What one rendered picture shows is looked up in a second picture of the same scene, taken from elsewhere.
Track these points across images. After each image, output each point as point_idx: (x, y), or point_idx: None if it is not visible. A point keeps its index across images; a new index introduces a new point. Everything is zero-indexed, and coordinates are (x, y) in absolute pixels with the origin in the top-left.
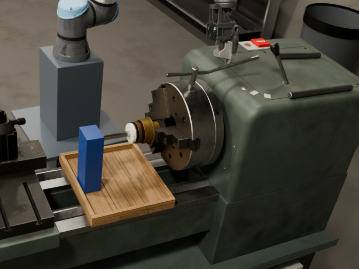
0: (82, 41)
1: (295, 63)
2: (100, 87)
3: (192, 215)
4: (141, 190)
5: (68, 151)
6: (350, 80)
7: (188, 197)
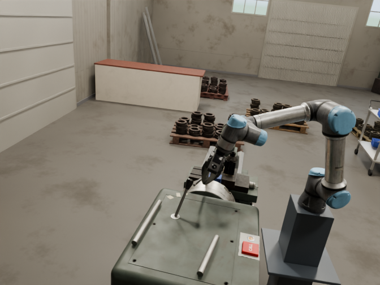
0: (306, 194)
1: (199, 245)
2: (292, 229)
3: None
4: None
5: (264, 238)
6: (143, 260)
7: None
